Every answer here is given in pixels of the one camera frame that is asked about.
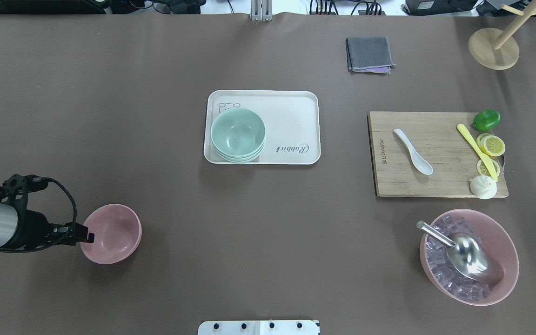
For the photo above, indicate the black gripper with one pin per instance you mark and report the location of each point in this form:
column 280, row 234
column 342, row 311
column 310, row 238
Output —
column 34, row 229

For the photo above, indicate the small pink bowl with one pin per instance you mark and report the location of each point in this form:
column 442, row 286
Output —
column 118, row 232

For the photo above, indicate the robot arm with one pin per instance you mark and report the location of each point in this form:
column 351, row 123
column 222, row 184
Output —
column 8, row 220

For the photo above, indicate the bottom green bowl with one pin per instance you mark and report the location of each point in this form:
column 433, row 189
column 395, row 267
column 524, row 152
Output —
column 239, row 158

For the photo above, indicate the green bowl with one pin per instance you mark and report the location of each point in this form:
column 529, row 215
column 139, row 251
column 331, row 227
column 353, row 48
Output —
column 238, row 131
column 260, row 147
column 239, row 158

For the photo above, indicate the middle green bowl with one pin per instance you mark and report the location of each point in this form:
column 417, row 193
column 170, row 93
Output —
column 260, row 147

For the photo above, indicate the top green bowl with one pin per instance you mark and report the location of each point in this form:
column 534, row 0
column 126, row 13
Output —
column 238, row 131

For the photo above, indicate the white ceramic spoon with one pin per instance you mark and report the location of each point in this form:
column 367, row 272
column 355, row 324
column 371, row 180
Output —
column 421, row 164

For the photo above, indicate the large pink bowl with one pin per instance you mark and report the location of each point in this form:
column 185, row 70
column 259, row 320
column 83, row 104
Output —
column 494, row 240

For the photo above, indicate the white rabbit tray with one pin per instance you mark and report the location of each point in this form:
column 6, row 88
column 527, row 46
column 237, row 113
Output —
column 291, row 118

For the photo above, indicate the grey folded cloth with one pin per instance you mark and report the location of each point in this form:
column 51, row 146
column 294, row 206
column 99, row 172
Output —
column 369, row 55

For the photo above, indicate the metal ice scoop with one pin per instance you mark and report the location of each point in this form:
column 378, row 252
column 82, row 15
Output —
column 465, row 254

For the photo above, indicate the white steamed bun toy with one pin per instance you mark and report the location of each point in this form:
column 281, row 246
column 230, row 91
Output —
column 483, row 187

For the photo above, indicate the lower lemon slice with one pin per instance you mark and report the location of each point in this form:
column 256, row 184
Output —
column 482, row 168

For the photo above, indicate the hidden back lemon slice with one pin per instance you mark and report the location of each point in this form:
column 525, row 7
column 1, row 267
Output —
column 480, row 137

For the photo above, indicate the yellow plastic knife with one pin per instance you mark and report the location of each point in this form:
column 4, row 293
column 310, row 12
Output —
column 488, row 162

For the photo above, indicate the upper lemon slice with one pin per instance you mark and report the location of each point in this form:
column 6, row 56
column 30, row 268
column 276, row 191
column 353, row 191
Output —
column 492, row 145

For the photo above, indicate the green lime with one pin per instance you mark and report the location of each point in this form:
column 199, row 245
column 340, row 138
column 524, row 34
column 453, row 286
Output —
column 486, row 120

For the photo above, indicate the wooden cup tree stand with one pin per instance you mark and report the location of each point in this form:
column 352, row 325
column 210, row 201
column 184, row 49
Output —
column 497, row 49

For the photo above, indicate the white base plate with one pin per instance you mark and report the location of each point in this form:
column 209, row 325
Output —
column 260, row 327

